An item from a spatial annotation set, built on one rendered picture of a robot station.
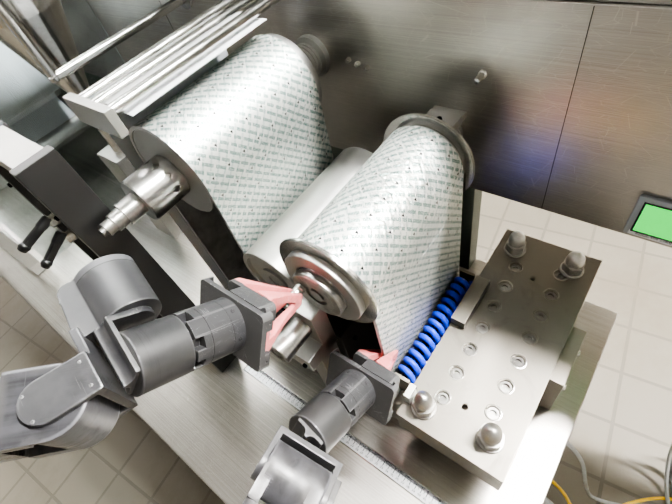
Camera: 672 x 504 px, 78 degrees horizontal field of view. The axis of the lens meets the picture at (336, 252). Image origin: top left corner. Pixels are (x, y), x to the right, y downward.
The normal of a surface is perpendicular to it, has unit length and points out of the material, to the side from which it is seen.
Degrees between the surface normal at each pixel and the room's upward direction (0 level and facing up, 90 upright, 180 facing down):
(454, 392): 0
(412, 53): 90
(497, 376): 0
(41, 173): 90
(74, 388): 19
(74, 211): 90
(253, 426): 0
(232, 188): 92
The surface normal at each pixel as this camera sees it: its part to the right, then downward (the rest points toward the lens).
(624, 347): -0.20, -0.61
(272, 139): 0.79, 0.38
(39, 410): 0.08, -0.49
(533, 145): -0.58, 0.70
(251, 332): -0.63, 0.20
